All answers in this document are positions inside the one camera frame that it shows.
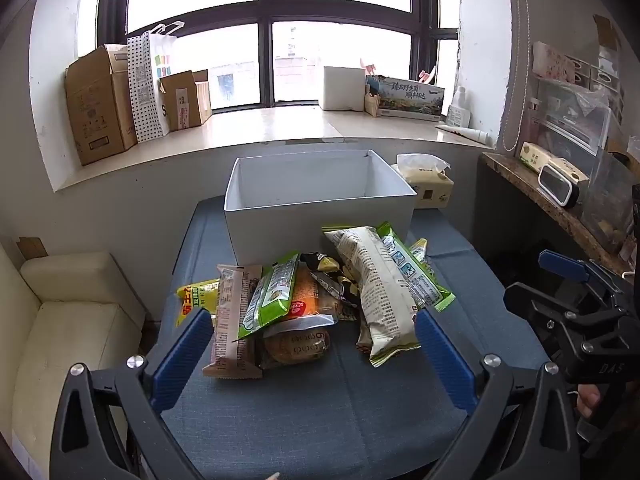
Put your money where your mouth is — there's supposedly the tall brown cardboard box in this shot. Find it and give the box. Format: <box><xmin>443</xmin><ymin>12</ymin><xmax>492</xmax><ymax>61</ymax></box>
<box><xmin>64</xmin><ymin>44</ymin><xmax>138</xmax><ymax>167</ymax></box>

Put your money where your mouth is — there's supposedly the white black clock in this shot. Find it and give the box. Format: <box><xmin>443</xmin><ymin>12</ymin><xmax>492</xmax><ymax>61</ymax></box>
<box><xmin>537</xmin><ymin>164</ymin><xmax>581</xmax><ymax>209</ymax></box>

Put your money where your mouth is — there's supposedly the orange snack packet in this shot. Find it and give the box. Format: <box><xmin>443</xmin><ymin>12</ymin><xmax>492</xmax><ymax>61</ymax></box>
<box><xmin>290</xmin><ymin>265</ymin><xmax>341</xmax><ymax>318</ymax></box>

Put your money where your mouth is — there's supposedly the cardboard scrap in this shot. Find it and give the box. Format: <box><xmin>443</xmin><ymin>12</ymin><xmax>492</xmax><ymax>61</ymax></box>
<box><xmin>15</xmin><ymin>236</ymin><xmax>49</xmax><ymax>259</ymax></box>

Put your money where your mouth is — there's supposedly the stone counter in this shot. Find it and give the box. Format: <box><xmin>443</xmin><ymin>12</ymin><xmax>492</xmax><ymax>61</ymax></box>
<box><xmin>480</xmin><ymin>152</ymin><xmax>640</xmax><ymax>277</ymax></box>

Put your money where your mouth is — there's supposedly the open brown cardboard box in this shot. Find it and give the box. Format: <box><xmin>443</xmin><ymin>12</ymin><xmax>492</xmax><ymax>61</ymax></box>
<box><xmin>159</xmin><ymin>69</ymin><xmax>213</xmax><ymax>132</ymax></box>

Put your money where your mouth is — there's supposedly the clear plastic container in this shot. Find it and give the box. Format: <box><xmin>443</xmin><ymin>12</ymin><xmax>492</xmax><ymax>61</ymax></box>
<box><xmin>580</xmin><ymin>152</ymin><xmax>638</xmax><ymax>256</ymax></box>

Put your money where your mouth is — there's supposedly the small brown paper bag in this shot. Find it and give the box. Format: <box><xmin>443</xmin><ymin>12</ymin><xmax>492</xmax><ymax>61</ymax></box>
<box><xmin>364</xmin><ymin>82</ymin><xmax>382</xmax><ymax>118</ymax></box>

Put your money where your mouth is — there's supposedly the cream sofa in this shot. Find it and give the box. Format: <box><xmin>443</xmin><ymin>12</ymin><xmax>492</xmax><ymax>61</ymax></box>
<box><xmin>0</xmin><ymin>240</ymin><xmax>148</xmax><ymax>480</ymax></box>

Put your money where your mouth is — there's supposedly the white tube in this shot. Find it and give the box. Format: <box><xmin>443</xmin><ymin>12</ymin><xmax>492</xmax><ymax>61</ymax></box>
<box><xmin>434</xmin><ymin>124</ymin><xmax>491</xmax><ymax>145</ymax></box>

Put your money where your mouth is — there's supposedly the beige green tissue box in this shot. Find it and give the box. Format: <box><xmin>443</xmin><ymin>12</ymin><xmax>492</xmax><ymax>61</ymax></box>
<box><xmin>520</xmin><ymin>141</ymin><xmax>590</xmax><ymax>181</ymax></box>

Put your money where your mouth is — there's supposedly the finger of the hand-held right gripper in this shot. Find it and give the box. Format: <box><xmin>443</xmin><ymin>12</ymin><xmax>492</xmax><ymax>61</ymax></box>
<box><xmin>502</xmin><ymin>281</ymin><xmax>626</xmax><ymax>362</ymax></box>
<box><xmin>538</xmin><ymin>249</ymin><xmax>626</xmax><ymax>292</ymax></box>

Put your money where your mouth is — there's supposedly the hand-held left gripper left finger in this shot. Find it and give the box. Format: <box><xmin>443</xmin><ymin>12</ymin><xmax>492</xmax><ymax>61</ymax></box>
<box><xmin>48</xmin><ymin>307</ymin><xmax>216</xmax><ymax>480</ymax></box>

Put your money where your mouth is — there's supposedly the beige tissue pack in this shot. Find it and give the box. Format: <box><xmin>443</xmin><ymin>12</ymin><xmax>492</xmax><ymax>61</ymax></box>
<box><xmin>390</xmin><ymin>152</ymin><xmax>455</xmax><ymax>209</ymax></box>

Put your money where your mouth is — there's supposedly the white bottle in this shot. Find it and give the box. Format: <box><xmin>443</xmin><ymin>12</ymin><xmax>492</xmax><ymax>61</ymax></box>
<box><xmin>446</xmin><ymin>86</ymin><xmax>472</xmax><ymax>128</ymax></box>

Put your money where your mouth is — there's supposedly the pink white pack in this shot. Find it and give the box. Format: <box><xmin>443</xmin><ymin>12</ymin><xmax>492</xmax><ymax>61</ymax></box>
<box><xmin>531</xmin><ymin>40</ymin><xmax>576</xmax><ymax>83</ymax></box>

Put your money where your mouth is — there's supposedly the blue fabric bench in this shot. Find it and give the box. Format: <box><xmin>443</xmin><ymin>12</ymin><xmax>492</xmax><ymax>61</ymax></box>
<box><xmin>145</xmin><ymin>195</ymin><xmax>551</xmax><ymax>480</ymax></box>

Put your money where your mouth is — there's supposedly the black yellow snack packet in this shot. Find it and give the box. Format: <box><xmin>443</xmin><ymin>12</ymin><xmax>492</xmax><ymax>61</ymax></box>
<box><xmin>300</xmin><ymin>251</ymin><xmax>361</xmax><ymax>322</ymax></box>

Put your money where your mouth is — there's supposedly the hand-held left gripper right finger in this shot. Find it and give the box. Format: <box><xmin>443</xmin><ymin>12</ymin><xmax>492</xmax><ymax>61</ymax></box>
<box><xmin>414</xmin><ymin>308</ymin><xmax>583</xmax><ymax>480</ymax></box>

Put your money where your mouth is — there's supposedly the plain white box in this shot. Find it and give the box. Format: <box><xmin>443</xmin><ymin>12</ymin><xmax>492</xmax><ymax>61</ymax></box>
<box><xmin>319</xmin><ymin>66</ymin><xmax>368</xmax><ymax>112</ymax></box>

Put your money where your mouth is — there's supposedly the person's right hand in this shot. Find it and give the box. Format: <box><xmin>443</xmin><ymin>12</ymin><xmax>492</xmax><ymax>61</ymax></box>
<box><xmin>575</xmin><ymin>384</ymin><xmax>608</xmax><ymax>418</ymax></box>

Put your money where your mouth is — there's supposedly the white cardboard box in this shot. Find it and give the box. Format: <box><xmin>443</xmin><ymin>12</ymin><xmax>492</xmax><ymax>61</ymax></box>
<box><xmin>223</xmin><ymin>149</ymin><xmax>418</xmax><ymax>267</ymax></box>

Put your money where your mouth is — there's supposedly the white curtain cord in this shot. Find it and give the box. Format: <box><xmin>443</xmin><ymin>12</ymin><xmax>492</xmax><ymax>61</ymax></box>
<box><xmin>502</xmin><ymin>0</ymin><xmax>532</xmax><ymax>153</ymax></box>

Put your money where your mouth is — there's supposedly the landscape printed box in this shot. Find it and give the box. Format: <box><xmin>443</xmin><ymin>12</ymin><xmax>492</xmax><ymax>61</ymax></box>
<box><xmin>375</xmin><ymin>75</ymin><xmax>446</xmax><ymax>122</ymax></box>

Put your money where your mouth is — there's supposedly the dotted white paper bag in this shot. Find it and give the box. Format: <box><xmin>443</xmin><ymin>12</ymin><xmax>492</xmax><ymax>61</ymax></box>
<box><xmin>126</xmin><ymin>21</ymin><xmax>186</xmax><ymax>144</ymax></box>

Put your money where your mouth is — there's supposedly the large white green-edged packet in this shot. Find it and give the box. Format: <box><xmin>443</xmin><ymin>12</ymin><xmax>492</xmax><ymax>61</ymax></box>
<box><xmin>322</xmin><ymin>226</ymin><xmax>421</xmax><ymax>368</ymax></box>

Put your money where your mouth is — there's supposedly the brown cardboard tag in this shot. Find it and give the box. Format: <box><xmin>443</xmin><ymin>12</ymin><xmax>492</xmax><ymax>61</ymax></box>
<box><xmin>592</xmin><ymin>14</ymin><xmax>621</xmax><ymax>51</ymax></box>

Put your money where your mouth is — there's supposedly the tan wafer packet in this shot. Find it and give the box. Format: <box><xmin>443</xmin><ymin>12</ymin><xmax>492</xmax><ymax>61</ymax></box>
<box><xmin>202</xmin><ymin>262</ymin><xmax>264</xmax><ymax>380</ymax></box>

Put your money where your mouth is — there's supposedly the clear bread bun packet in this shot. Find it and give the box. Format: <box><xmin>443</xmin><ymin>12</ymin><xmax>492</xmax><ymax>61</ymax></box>
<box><xmin>257</xmin><ymin>310</ymin><xmax>333</xmax><ymax>371</ymax></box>

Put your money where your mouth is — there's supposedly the green packet with blue labels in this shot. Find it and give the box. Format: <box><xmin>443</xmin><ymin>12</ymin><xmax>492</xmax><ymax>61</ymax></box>
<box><xmin>376</xmin><ymin>221</ymin><xmax>456</xmax><ymax>313</ymax></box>

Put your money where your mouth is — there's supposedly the beige snack packet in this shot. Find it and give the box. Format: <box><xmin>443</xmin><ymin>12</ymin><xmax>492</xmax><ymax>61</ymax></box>
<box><xmin>356</xmin><ymin>317</ymin><xmax>375</xmax><ymax>356</ymax></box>

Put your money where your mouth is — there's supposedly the green white snack packet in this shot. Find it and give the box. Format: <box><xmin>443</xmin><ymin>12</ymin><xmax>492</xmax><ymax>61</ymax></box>
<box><xmin>237</xmin><ymin>251</ymin><xmax>301</xmax><ymax>341</ymax></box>

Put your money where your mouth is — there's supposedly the clear plastic bag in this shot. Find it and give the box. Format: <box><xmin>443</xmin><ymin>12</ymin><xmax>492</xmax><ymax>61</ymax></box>
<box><xmin>537</xmin><ymin>80</ymin><xmax>613</xmax><ymax>158</ymax></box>

